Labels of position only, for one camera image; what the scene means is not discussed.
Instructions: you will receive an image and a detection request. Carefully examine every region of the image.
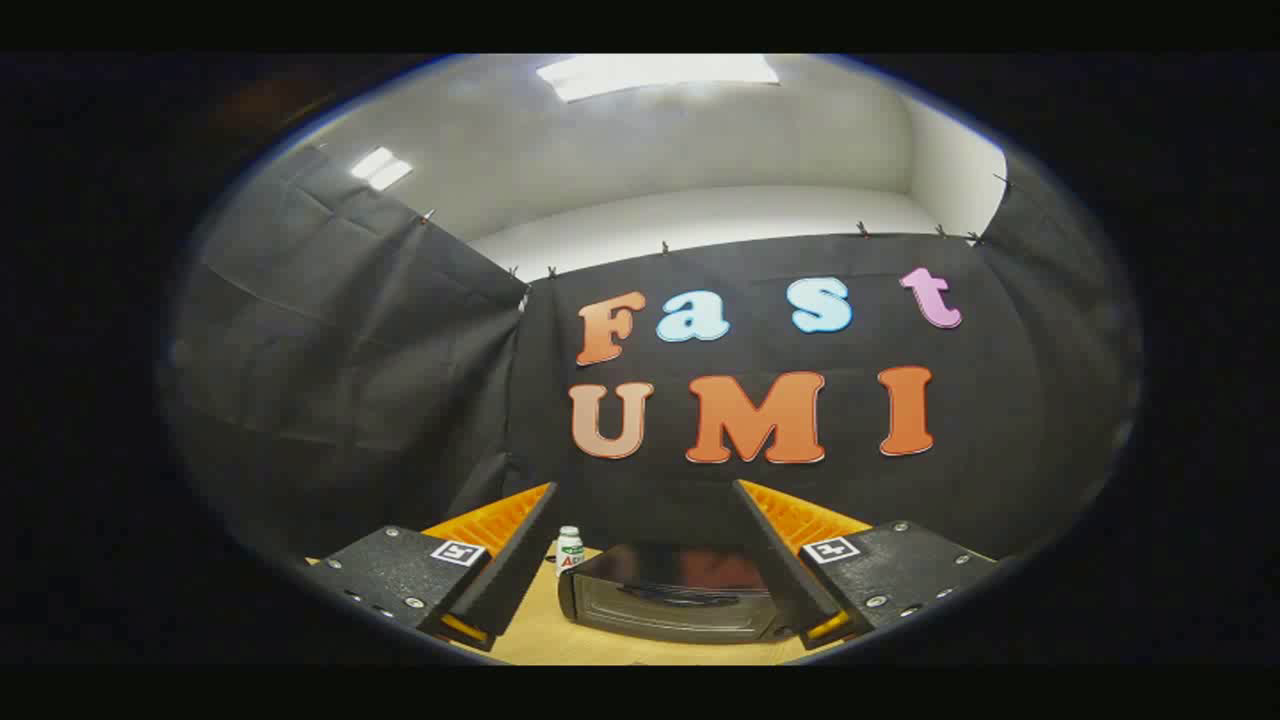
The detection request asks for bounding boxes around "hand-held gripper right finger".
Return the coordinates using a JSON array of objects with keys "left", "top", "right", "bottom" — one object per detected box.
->
[{"left": 732, "top": 479, "right": 1001, "bottom": 651}]

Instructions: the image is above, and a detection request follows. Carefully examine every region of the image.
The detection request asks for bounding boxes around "small ceiling light panel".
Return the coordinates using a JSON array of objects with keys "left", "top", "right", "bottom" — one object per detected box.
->
[{"left": 350, "top": 147, "right": 414, "bottom": 192}]

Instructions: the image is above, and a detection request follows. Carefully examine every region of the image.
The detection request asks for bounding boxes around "black toaster oven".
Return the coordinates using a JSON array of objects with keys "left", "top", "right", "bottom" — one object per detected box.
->
[{"left": 558, "top": 542, "right": 801, "bottom": 644}]

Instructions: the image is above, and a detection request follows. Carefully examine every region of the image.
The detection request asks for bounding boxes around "large ceiling light panel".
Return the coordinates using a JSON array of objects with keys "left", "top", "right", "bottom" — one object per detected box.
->
[{"left": 536, "top": 54, "right": 781, "bottom": 104}]

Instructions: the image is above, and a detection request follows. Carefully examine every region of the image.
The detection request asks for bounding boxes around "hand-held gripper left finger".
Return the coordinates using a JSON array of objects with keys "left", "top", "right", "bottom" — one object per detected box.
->
[{"left": 305, "top": 482, "right": 559, "bottom": 653}]

